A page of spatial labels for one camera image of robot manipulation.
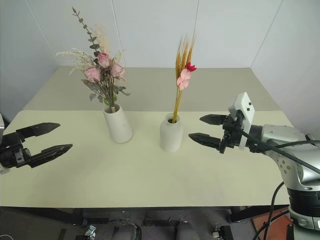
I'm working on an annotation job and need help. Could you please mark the golden wheat flower bouquet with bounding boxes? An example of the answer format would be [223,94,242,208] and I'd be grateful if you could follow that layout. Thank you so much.
[171,33,198,124]

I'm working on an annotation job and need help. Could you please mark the black table frame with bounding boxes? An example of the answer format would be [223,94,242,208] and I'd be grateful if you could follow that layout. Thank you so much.
[0,205,291,227]

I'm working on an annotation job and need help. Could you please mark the white bottle-shaped vase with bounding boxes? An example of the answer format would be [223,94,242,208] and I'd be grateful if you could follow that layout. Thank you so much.
[159,112,185,153]

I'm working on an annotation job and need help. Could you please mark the black hanging robot cable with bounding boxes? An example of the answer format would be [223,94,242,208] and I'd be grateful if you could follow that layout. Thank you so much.
[251,180,286,240]

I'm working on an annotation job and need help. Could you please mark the white cylindrical vase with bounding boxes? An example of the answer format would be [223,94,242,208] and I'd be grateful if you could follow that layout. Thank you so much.
[103,103,134,144]

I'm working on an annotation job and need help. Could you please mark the pink rose dried bouquet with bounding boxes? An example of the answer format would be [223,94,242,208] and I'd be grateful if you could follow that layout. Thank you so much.
[55,6,132,114]

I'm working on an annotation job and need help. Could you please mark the dark rounded shape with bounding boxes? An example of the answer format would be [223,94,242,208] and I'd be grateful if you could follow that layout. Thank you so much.
[112,223,143,240]

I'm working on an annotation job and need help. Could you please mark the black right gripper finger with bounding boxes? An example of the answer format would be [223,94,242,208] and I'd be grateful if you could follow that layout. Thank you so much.
[188,132,224,151]
[199,114,230,126]

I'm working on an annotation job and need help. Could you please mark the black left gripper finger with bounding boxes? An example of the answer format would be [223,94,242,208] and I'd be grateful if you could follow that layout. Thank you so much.
[29,143,74,169]
[15,122,62,144]

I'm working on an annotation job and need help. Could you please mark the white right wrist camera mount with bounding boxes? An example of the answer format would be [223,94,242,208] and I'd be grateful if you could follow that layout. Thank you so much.
[227,91,256,151]

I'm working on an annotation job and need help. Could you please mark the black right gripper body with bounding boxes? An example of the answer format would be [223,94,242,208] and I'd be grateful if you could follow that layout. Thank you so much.
[218,112,248,155]

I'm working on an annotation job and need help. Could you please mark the silver caster wheel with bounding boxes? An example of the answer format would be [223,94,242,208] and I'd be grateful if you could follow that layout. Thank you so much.
[211,225,235,240]
[84,224,98,238]

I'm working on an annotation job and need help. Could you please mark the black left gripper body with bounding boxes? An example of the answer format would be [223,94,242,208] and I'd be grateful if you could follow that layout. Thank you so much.
[0,131,34,169]

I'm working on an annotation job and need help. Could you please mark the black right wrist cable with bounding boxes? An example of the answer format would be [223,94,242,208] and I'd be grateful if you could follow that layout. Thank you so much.
[236,126,320,175]

